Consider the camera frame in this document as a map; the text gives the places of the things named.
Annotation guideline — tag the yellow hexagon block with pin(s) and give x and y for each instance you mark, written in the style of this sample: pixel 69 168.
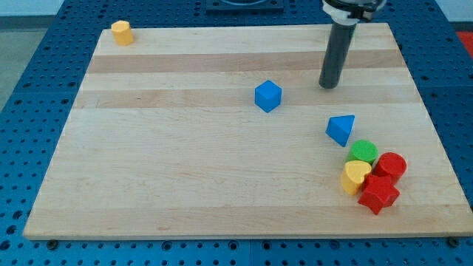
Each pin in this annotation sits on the yellow hexagon block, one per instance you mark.
pixel 122 33

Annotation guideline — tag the red cylinder block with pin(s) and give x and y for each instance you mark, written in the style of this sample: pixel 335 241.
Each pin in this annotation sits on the red cylinder block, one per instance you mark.
pixel 390 164

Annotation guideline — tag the blue triangle block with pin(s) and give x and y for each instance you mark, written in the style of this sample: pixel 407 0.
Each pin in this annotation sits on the blue triangle block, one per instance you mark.
pixel 339 128

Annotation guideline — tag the red star block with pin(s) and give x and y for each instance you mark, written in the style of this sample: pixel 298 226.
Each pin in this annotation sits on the red star block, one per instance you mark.
pixel 378 193

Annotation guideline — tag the wooden board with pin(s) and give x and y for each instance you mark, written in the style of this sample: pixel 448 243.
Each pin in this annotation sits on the wooden board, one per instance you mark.
pixel 164 141

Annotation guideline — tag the blue cube block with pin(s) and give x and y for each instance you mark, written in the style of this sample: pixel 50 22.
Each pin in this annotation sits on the blue cube block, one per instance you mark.
pixel 267 96

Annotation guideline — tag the yellow heart block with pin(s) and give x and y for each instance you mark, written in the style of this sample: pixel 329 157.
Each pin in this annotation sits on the yellow heart block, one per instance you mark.
pixel 353 175

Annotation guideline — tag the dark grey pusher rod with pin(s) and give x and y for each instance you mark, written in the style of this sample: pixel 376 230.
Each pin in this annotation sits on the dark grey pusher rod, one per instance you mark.
pixel 336 53

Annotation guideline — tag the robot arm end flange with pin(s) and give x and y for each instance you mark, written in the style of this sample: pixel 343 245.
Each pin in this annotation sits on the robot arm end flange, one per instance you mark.
pixel 350 12

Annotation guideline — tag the green cylinder block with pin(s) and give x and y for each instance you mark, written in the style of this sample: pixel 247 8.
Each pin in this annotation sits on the green cylinder block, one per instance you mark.
pixel 363 150

